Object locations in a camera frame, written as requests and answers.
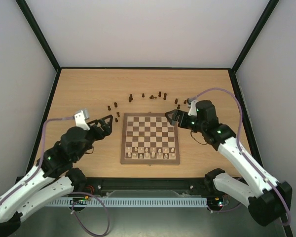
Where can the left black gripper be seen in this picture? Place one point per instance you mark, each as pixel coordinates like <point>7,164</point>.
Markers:
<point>107,130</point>

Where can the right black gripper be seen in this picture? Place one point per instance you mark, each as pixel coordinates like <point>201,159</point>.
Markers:
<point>182,119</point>

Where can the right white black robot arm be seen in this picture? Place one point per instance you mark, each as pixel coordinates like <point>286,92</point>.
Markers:
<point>265,197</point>

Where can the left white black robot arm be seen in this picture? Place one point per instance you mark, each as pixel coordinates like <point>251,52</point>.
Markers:
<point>53,176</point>

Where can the wooden chess board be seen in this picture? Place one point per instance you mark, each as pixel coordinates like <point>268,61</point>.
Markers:
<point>147,130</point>

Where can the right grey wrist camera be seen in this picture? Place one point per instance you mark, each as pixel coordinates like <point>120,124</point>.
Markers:
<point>192,110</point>

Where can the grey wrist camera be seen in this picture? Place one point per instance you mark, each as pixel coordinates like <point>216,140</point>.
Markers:
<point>80,118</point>
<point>192,110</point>

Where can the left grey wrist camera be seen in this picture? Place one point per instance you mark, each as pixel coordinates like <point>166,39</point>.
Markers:
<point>80,118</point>

